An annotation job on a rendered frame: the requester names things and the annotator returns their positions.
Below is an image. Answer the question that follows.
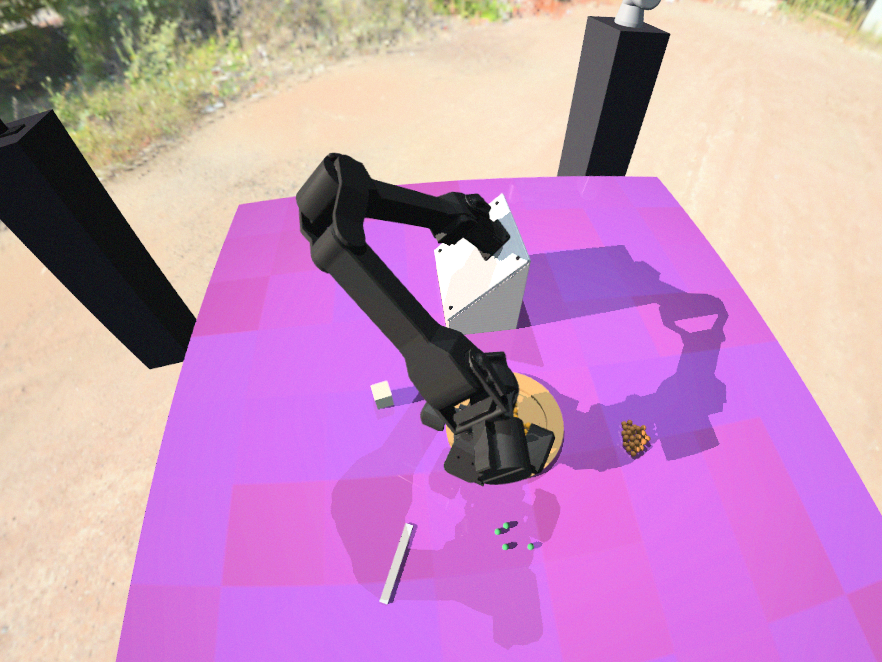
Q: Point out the white flat bar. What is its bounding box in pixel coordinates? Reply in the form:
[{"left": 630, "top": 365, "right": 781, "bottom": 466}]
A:
[{"left": 379, "top": 523, "right": 413, "bottom": 605}]

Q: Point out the light orange round board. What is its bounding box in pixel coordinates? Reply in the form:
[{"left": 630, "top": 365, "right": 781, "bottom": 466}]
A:
[{"left": 513, "top": 372, "right": 564, "bottom": 469}]

